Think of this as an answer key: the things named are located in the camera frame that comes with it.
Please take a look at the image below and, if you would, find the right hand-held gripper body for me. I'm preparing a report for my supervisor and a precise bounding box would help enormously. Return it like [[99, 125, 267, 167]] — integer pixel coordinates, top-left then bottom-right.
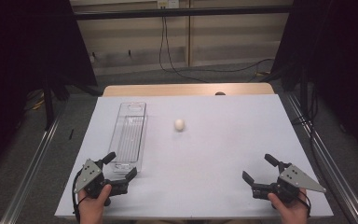
[[251, 162, 327, 205]]

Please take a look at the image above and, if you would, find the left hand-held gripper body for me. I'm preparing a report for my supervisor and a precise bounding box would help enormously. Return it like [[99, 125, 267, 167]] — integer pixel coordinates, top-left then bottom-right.
[[73, 159, 131, 207]]

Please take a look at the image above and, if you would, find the clear plastic container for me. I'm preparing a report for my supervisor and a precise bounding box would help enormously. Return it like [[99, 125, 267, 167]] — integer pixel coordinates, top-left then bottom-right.
[[107, 101, 149, 174]]

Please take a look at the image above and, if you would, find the white egg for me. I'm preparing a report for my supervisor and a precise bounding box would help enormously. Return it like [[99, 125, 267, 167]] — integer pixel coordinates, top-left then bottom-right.
[[173, 119, 186, 133]]

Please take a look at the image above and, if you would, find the person's left hand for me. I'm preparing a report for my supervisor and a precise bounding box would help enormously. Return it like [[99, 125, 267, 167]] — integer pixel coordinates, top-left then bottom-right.
[[76, 184, 113, 224]]

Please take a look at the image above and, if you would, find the person's right hand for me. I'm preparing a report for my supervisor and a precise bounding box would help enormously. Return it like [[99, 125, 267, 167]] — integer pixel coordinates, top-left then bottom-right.
[[267, 188, 310, 224]]

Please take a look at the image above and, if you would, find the white table mat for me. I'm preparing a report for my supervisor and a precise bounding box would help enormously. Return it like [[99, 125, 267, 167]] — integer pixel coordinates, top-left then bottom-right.
[[54, 94, 335, 219]]

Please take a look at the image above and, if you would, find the black stand leg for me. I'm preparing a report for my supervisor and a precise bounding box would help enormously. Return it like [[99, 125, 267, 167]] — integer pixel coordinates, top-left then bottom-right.
[[41, 78, 56, 132]]

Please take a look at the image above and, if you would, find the wooden table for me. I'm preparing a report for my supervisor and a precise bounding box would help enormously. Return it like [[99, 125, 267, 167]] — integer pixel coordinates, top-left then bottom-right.
[[102, 82, 276, 98]]

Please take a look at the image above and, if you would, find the dark curtain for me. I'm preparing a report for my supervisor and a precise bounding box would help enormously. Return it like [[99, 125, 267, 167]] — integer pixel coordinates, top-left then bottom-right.
[[0, 0, 99, 179], [270, 0, 358, 164]]

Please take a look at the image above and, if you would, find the black horizontal bar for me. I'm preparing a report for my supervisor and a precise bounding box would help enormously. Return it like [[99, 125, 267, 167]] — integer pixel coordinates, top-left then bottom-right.
[[74, 5, 294, 21]]

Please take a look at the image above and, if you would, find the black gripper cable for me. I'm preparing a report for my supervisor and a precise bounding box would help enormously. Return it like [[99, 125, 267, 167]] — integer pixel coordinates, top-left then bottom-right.
[[297, 189, 312, 217], [71, 170, 86, 224]]

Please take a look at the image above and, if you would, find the metal floor rail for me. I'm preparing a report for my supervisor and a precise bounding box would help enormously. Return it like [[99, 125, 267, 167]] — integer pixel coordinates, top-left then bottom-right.
[[0, 101, 70, 224], [283, 92, 358, 224]]

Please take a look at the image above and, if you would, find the black floor cable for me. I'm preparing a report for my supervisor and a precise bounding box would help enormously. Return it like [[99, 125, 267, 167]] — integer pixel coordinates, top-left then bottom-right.
[[180, 58, 276, 75]]

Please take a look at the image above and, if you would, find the black hanging cable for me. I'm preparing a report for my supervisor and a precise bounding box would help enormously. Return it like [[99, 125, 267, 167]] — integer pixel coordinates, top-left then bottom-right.
[[158, 16, 210, 84]]

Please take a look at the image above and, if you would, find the white wall outlet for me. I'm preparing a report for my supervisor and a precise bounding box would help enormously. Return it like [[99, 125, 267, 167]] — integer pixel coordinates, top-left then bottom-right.
[[156, 0, 181, 10]]

